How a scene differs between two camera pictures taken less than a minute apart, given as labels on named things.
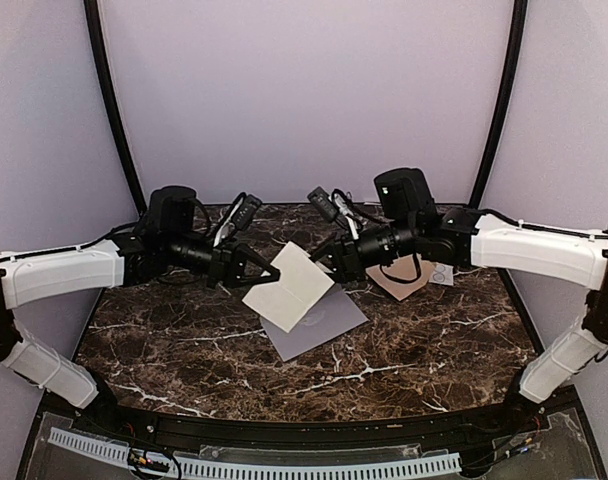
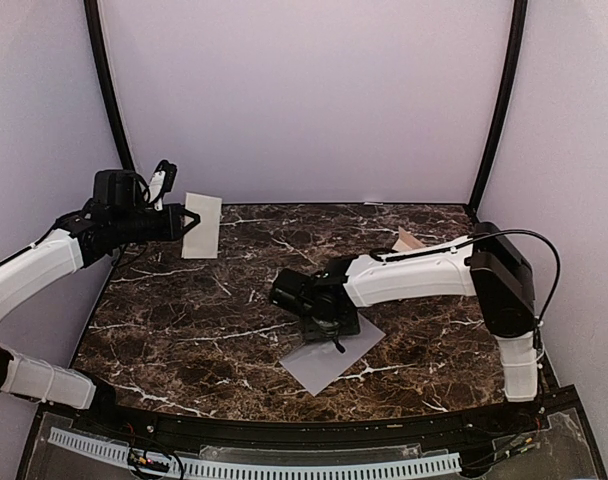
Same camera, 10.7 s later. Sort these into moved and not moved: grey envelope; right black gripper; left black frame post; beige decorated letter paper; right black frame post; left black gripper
Moved: beige decorated letter paper; grey envelope; right black gripper; left black gripper
Not moved: left black frame post; right black frame post
